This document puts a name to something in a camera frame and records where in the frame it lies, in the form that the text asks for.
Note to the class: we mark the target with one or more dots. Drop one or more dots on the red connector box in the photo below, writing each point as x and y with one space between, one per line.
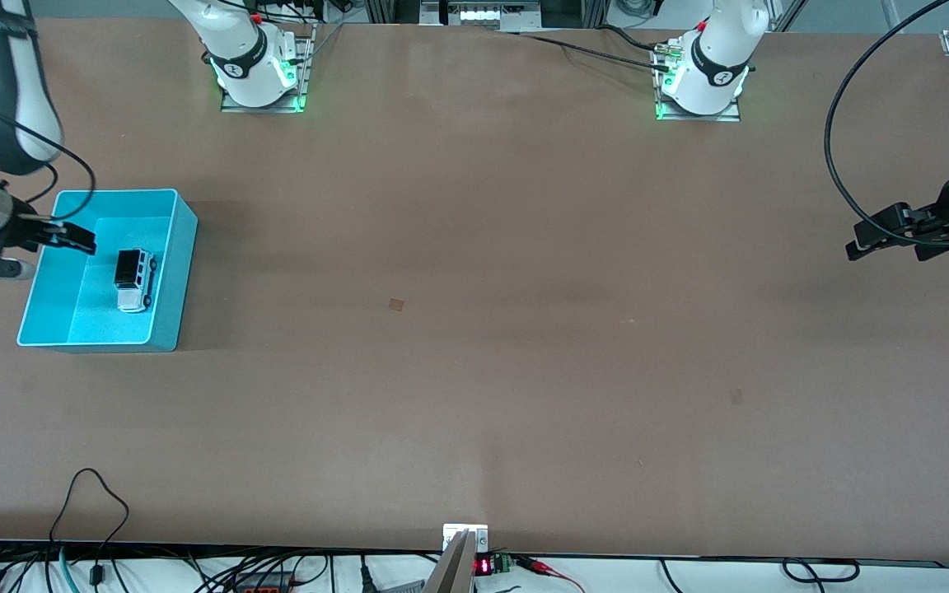
264 587

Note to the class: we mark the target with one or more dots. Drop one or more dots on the black power plug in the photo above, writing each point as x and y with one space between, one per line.
366 576

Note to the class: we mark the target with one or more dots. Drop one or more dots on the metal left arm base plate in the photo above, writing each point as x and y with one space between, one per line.
705 118

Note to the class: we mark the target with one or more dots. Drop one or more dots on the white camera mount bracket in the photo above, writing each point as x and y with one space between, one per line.
454 531

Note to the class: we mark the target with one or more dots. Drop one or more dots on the white lit power unit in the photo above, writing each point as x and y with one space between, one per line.
483 15

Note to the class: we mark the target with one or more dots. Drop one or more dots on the cyan plastic storage bin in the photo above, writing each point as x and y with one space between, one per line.
71 317

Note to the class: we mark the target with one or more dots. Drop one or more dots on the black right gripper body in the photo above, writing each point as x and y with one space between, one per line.
25 231

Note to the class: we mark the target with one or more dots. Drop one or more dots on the white jeep toy black bed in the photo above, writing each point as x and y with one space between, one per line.
135 284

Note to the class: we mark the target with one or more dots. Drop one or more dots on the grey camera mount beam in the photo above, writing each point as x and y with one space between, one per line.
454 572

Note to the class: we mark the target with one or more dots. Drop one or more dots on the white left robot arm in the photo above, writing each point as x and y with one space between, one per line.
713 58

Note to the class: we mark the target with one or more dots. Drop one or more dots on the red LED display module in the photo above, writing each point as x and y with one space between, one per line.
483 567

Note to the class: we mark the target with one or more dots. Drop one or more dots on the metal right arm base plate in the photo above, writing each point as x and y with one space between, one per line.
306 74

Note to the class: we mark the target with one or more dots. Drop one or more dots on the brown tape patch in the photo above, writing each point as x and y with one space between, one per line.
396 305

